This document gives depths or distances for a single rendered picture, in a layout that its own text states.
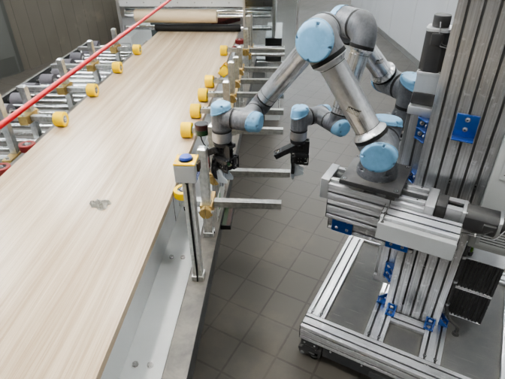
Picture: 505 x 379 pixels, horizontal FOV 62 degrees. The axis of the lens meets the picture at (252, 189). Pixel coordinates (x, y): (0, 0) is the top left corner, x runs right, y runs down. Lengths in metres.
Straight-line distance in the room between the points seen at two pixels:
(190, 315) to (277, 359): 0.84
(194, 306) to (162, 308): 0.17
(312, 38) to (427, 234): 0.76
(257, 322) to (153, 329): 0.90
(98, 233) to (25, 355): 0.51
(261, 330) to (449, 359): 0.91
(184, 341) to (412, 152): 1.14
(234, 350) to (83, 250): 1.05
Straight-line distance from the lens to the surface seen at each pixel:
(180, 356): 1.45
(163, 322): 1.65
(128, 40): 4.59
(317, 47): 1.31
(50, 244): 1.66
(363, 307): 2.26
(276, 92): 1.57
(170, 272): 1.82
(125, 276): 1.44
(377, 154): 1.41
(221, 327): 2.40
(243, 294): 2.54
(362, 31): 1.73
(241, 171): 1.97
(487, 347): 2.31
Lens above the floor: 1.87
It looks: 33 degrees down
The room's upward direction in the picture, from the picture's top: 1 degrees counter-clockwise
